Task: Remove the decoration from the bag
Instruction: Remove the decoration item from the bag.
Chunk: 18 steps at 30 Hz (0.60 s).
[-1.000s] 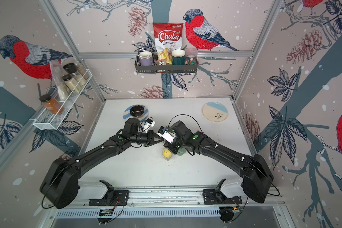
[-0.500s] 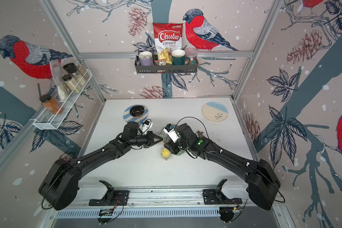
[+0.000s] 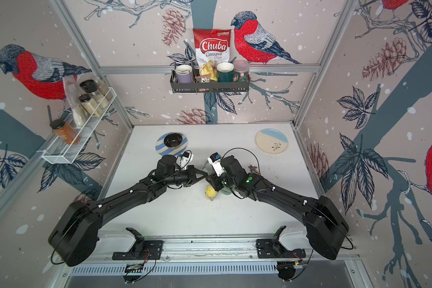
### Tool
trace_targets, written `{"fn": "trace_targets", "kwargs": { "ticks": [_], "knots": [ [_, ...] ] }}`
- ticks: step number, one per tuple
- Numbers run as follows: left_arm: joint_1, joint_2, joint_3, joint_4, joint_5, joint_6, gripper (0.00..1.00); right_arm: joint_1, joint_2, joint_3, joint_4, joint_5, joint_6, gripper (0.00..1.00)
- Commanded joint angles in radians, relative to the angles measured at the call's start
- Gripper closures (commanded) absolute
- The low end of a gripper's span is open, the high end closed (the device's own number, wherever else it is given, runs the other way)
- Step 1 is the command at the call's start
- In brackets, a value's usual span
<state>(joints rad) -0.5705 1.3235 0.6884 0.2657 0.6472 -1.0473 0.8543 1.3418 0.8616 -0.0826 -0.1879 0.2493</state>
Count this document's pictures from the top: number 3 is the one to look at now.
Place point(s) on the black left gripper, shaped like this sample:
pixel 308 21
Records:
pixel 192 177

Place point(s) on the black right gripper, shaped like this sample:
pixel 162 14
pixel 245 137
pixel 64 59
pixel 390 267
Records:
pixel 214 182

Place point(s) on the yellow plush keychain decoration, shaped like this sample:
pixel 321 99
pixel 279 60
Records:
pixel 210 193

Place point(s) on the green corduroy shoulder bag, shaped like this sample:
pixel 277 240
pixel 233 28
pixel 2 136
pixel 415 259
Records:
pixel 208 169

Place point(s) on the red fox figure keychain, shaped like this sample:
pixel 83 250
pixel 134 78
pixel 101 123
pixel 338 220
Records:
pixel 254 169

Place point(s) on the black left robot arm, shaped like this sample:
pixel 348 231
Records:
pixel 75 236

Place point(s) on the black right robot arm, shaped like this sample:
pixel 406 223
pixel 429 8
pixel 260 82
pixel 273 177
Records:
pixel 325 226

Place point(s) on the red Chuba chips bag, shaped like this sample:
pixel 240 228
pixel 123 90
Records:
pixel 212 45

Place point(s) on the clear plastic bag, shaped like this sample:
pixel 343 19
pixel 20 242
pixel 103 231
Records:
pixel 72 95

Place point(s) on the dark ceramic bowl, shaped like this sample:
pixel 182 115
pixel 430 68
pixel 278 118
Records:
pixel 173 140

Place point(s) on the blue striped plate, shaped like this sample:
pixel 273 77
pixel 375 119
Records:
pixel 163 150

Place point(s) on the cream and blue plate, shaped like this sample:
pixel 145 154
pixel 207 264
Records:
pixel 271 141

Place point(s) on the yellow snack packet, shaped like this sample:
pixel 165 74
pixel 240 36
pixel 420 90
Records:
pixel 208 72

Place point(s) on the green mug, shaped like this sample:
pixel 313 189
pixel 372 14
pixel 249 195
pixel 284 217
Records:
pixel 225 72

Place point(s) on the pink lidded jar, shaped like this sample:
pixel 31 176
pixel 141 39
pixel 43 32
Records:
pixel 241 70

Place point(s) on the tall black lid spice jar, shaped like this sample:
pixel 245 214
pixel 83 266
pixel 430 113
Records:
pixel 91 88

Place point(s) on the orange spice jar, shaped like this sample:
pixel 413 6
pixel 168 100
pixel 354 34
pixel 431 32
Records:
pixel 64 131

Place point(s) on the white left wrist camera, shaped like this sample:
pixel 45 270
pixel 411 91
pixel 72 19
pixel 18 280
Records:
pixel 186 158

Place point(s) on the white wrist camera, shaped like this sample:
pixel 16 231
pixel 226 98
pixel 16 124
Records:
pixel 186 158
pixel 215 161

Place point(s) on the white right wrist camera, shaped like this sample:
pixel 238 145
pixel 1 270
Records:
pixel 215 161

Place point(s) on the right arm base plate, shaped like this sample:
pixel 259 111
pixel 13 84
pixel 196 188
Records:
pixel 272 248

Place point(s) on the dark metal wall shelf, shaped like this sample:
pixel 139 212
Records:
pixel 197 87

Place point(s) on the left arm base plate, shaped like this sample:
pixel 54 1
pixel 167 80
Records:
pixel 142 249

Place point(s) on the white wire wall rack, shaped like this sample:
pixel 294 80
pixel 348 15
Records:
pixel 61 152

